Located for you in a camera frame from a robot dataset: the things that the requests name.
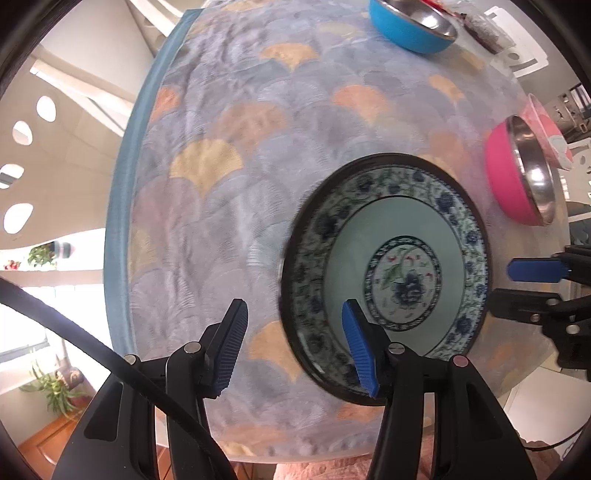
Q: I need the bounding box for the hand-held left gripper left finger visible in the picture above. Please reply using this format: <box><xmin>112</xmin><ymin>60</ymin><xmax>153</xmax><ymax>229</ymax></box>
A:
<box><xmin>51</xmin><ymin>299</ymin><xmax>250</xmax><ymax>480</ymax></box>

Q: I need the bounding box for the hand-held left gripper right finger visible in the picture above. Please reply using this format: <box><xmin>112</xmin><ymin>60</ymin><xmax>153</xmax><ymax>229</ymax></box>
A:
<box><xmin>342</xmin><ymin>299</ymin><xmax>539</xmax><ymax>480</ymax></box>

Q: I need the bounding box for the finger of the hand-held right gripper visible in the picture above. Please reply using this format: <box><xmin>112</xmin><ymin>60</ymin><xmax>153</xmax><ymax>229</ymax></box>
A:
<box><xmin>490</xmin><ymin>291</ymin><xmax>591</xmax><ymax>324</ymax></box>
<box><xmin>508</xmin><ymin>247</ymin><xmax>591</xmax><ymax>282</ymax></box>

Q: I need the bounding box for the pink steel bowl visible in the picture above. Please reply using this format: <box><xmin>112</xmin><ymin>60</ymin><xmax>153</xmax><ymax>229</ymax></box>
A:
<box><xmin>485</xmin><ymin>115</ymin><xmax>570</xmax><ymax>227</ymax></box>

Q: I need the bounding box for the pink patterned bowl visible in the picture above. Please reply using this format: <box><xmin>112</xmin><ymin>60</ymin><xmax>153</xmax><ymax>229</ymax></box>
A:
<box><xmin>524</xmin><ymin>93</ymin><xmax>575</xmax><ymax>169</ymax></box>

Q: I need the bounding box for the scallop patterned table mat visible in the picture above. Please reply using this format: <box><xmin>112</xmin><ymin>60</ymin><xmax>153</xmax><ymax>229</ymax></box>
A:
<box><xmin>105</xmin><ymin>0</ymin><xmax>532</xmax><ymax>462</ymax></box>

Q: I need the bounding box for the green potted plant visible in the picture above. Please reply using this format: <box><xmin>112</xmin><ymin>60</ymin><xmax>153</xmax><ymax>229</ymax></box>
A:
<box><xmin>21</xmin><ymin>355</ymin><xmax>88</xmax><ymax>416</ymax></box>

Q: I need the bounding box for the plant with red flowers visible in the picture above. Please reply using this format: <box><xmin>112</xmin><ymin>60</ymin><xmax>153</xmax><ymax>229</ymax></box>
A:
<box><xmin>4</xmin><ymin>244</ymin><xmax>58</xmax><ymax>271</ymax></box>

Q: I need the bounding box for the clear plastic container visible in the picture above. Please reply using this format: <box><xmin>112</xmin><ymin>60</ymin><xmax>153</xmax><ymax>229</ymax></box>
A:
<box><xmin>462</xmin><ymin>9</ymin><xmax>515</xmax><ymax>51</ymax></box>

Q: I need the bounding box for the white chair with oval holes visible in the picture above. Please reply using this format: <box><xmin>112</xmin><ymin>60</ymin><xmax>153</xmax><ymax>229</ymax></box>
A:
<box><xmin>0</xmin><ymin>60</ymin><xmax>139</xmax><ymax>250</ymax></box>

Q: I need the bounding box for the blue steel bowl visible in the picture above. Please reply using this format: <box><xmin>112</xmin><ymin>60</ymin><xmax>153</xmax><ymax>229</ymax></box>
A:
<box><xmin>368</xmin><ymin>0</ymin><xmax>459</xmax><ymax>55</ymax></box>

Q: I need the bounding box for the thin black cable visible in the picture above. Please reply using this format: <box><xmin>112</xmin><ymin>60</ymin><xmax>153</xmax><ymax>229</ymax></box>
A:
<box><xmin>522</xmin><ymin>427</ymin><xmax>591</xmax><ymax>457</ymax></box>

